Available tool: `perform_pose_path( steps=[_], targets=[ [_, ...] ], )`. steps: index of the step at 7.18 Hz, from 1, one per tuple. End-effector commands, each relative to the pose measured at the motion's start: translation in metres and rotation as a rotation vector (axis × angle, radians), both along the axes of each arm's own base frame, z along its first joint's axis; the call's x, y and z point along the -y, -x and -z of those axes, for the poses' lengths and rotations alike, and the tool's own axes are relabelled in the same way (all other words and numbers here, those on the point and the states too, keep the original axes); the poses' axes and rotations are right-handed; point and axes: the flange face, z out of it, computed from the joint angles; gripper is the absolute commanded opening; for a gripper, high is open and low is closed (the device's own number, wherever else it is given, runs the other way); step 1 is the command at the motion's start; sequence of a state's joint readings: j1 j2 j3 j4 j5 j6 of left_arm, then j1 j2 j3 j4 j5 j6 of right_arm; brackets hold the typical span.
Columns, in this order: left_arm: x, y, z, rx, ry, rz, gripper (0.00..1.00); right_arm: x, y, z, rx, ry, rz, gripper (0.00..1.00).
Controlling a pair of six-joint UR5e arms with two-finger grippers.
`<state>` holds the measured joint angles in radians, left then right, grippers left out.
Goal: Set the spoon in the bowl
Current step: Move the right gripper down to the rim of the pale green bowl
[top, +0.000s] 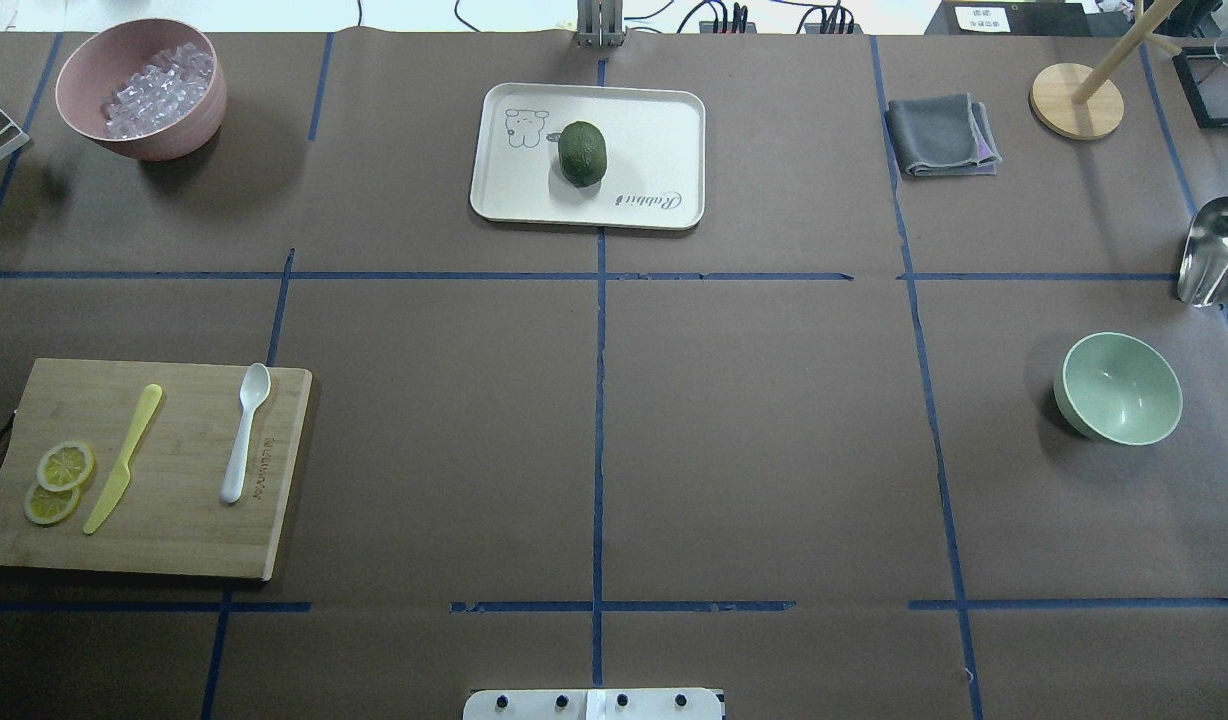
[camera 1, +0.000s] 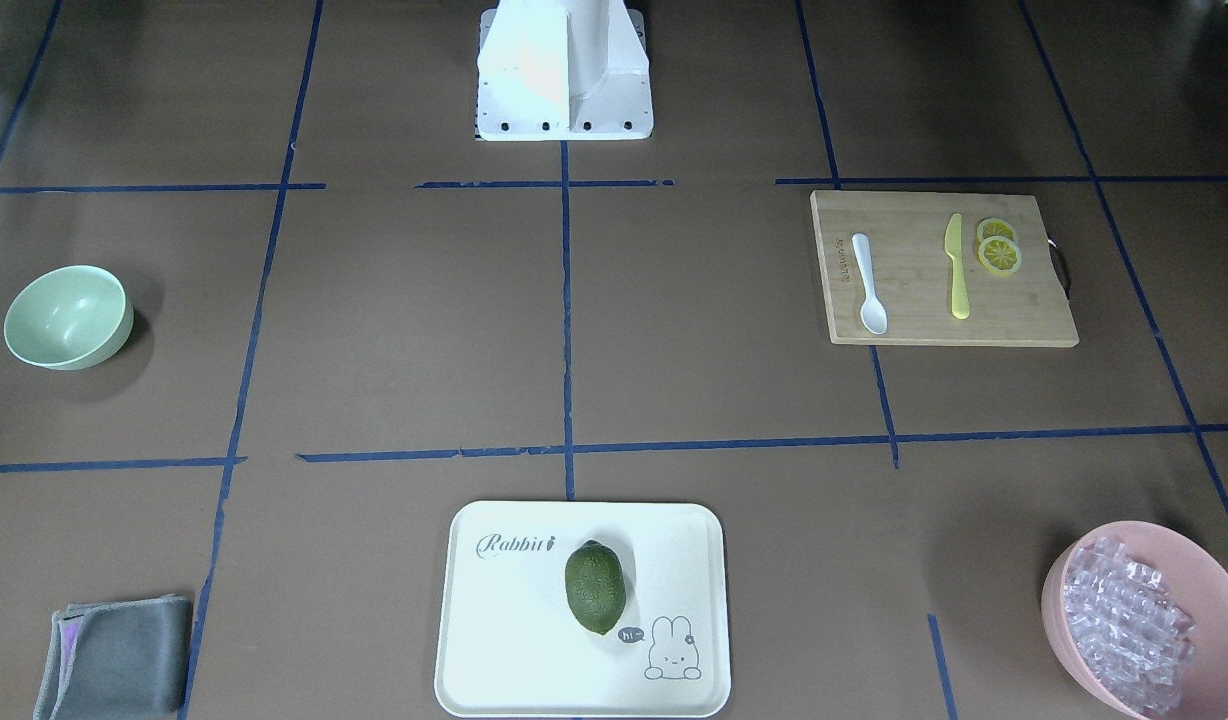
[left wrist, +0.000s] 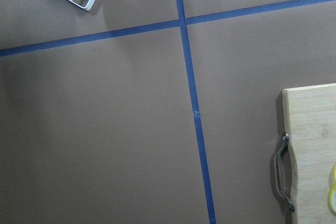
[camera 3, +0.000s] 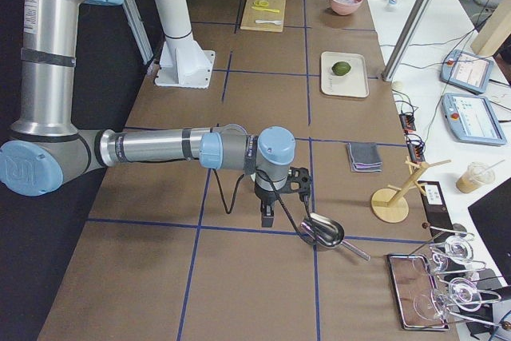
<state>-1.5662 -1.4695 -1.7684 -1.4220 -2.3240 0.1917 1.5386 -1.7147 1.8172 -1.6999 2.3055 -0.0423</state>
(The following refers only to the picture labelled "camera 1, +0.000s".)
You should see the light green bowl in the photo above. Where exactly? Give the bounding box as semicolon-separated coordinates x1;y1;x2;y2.
2;265;134;372

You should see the white plastic spoon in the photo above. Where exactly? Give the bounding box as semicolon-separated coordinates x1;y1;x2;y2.
851;232;888;334

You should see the pink bowl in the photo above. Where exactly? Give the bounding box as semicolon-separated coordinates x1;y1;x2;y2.
1040;521;1228;719

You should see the green avocado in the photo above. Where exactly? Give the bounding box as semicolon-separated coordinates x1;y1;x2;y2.
564;539;628;635

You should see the white rabbit tray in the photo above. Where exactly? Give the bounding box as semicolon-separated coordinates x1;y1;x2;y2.
433;500;732;719

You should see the wooden cutting board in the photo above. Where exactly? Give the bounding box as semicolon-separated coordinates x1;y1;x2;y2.
809;190;1079;348

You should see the yellow plastic knife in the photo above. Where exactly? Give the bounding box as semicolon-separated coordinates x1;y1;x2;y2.
943;211;970;319

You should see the lower lemon slice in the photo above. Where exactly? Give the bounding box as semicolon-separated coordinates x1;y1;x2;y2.
977;233;1022;276

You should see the lemon slice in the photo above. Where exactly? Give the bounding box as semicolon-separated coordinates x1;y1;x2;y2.
977;233;1022;276
976;217;1018;242

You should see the upper lemon slice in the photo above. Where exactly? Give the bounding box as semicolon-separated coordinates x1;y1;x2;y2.
976;217;1018;242

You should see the grey folded cloth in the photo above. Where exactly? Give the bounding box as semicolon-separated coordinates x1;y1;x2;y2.
33;593;193;719

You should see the clear ice cubes pile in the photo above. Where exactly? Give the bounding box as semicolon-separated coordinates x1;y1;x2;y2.
1061;536;1195;718

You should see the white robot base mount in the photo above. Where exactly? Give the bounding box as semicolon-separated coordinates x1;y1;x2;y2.
474;1;655;143

